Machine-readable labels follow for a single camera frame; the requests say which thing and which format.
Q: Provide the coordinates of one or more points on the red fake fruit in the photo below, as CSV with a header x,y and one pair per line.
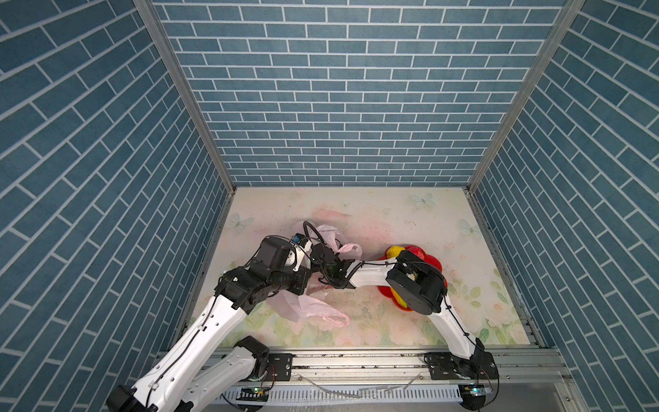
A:
x,y
417,251

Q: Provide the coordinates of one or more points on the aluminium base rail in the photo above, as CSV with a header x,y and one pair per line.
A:
x,y
320,377

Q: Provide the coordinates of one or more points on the pink plastic bag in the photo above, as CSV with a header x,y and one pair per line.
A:
x,y
312,304

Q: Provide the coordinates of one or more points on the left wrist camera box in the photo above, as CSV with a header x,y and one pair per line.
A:
x,y
283,254

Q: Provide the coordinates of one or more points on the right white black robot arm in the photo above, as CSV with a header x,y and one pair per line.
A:
x,y
469,357

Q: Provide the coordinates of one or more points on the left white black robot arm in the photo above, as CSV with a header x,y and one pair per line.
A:
x,y
206,329

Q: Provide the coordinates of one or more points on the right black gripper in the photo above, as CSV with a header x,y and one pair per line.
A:
x,y
311,262

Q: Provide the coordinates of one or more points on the yellow fake banana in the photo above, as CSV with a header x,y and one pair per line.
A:
x,y
398,299

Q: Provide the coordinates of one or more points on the red flower-shaped plate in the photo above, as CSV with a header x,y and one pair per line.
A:
x,y
421,284

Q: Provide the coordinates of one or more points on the yellow round fake fruit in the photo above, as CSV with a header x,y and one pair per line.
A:
x,y
394,251

